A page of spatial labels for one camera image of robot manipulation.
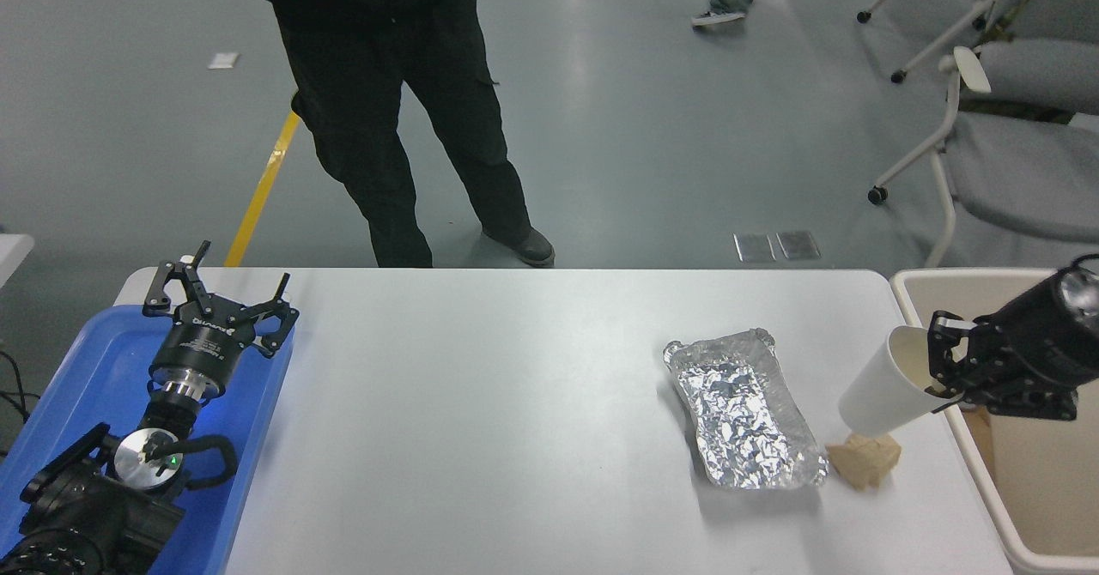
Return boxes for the thin black cables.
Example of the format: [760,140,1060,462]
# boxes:
[0,356,39,457]

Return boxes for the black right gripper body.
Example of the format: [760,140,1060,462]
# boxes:
[979,273,1099,389]

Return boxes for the large pale plastic bin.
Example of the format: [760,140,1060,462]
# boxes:
[890,268,1099,575]

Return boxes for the small white table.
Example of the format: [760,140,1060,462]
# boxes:
[0,234,36,288]

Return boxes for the olive green strap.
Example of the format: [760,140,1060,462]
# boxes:
[957,0,1076,127]

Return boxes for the crumpled tan paper ball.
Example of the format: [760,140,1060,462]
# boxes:
[826,432,902,492]

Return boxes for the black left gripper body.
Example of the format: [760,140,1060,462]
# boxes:
[148,296,258,389]

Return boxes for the blue plastic tray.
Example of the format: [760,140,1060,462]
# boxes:
[0,305,294,575]

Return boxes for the cream paper cup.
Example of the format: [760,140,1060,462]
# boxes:
[838,324,967,439]

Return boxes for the crumpled silver foil tray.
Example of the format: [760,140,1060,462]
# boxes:
[662,328,829,490]

